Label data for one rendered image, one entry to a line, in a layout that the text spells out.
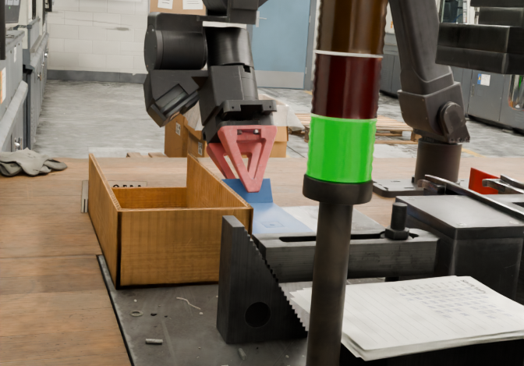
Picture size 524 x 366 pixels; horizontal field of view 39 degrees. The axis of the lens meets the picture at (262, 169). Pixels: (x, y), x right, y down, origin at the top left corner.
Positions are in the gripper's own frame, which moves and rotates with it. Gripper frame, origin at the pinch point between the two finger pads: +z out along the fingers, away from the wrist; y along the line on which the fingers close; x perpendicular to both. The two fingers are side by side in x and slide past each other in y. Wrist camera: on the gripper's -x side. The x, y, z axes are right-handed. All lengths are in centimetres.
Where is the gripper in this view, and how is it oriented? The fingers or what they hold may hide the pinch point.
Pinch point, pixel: (248, 189)
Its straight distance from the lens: 87.2
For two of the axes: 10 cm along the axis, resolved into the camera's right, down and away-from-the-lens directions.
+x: 9.4, -0.4, 3.5
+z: 1.4, 9.5, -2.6
